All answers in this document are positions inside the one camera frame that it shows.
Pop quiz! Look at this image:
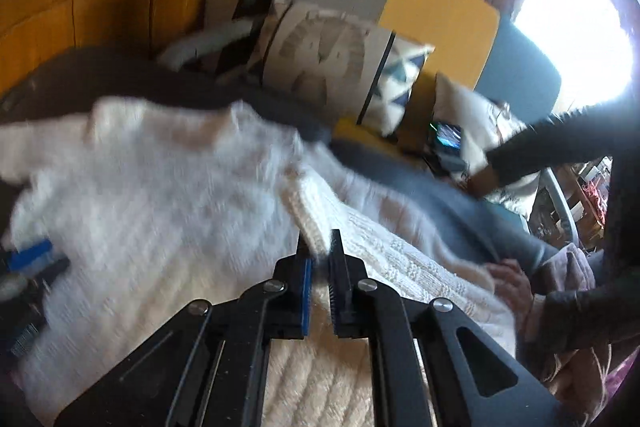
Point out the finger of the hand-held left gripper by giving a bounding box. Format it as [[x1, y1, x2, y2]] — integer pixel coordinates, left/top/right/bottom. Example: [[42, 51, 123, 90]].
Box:
[[35, 257, 71, 290], [7, 239, 55, 273]]

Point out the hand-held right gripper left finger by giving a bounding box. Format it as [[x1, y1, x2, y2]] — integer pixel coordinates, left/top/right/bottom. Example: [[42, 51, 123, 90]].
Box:
[[52, 234, 316, 427]]

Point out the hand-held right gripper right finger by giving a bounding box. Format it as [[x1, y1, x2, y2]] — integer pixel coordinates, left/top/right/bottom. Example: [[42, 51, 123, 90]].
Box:
[[327, 229, 576, 427]]

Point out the white knit sweater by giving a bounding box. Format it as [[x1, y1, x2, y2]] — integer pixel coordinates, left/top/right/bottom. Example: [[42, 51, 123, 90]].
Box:
[[0, 97, 518, 427]]

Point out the another person's forearm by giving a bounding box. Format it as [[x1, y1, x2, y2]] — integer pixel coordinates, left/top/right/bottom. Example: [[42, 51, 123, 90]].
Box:
[[487, 104, 640, 192], [532, 152, 640, 354]]

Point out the black leather table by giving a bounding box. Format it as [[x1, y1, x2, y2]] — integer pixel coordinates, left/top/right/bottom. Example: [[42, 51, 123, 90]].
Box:
[[0, 46, 558, 278]]

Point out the small screen device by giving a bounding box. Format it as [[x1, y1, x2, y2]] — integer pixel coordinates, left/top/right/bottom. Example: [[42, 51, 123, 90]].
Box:
[[427, 121, 468, 178]]

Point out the deer print cushion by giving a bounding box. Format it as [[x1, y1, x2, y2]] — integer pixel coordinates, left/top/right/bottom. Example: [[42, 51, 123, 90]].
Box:
[[434, 74, 543, 208]]

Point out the pink knit sweater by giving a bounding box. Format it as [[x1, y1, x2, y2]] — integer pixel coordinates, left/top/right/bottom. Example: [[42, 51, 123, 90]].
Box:
[[520, 242, 640, 408]]

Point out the tiger print cushion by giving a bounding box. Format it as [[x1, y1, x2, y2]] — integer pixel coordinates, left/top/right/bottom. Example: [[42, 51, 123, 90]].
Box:
[[245, 0, 436, 138]]

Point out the wooden side table with clutter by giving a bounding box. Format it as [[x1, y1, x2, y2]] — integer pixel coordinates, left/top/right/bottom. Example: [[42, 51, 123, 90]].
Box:
[[570, 159, 613, 248]]

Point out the grey yellow blue sofa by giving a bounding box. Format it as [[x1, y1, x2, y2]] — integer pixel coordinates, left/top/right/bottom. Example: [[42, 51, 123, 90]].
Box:
[[157, 0, 581, 248]]

